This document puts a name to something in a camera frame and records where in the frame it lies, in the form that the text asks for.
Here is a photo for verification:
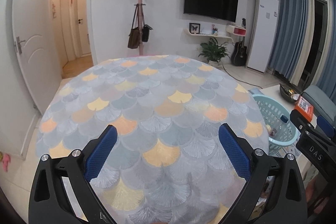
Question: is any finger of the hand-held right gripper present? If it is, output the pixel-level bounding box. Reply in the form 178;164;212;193
289;109;315;135
316;116;336;146

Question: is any blue curtain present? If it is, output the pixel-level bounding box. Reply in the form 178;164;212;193
266;0;309;88

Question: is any white panel door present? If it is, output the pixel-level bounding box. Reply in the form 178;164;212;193
12;0;62;114

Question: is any potted green plant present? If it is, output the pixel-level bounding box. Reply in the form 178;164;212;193
198;38;230;65

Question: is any light blue plastic basket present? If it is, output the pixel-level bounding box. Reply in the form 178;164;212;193
252;94;301;149

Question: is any clear bottle with blue cap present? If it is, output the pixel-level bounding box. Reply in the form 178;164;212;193
278;115;290;132

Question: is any fan patterned tablecloth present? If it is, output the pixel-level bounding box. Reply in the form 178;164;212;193
35;55;271;224

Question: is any beige interior door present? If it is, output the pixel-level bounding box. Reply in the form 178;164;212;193
52;0;69;68
74;0;91;58

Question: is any grey blue sofa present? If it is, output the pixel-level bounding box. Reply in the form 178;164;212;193
299;85;336;130

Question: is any black handbag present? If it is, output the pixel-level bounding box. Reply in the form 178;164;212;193
139;5;153;43

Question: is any low white wall shelf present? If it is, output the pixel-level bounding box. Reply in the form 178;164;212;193
184;28;234;39

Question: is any black guitar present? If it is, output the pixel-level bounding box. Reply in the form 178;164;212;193
231;18;248;66

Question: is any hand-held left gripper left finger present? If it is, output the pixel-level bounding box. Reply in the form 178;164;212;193
28;124;118;224

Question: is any dark bowl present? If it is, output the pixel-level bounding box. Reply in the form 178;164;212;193
279;83;301;103

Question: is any black floor cable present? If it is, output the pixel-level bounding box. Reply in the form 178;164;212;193
222;63;263;88

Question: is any white standing air conditioner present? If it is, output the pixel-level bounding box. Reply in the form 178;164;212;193
246;0;280;73

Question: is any pink coat rack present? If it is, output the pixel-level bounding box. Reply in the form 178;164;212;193
130;0;162;56

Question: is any pink floor item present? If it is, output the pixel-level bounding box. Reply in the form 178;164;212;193
0;152;12;173

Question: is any orange box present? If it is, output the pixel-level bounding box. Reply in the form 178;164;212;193
293;97;314;122

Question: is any red and white wall box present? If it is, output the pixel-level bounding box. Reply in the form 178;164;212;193
226;25;247;36

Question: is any brown handbag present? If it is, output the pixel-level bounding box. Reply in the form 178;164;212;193
128;5;141;49

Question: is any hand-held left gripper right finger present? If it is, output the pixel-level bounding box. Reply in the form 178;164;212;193
218;123;307;224

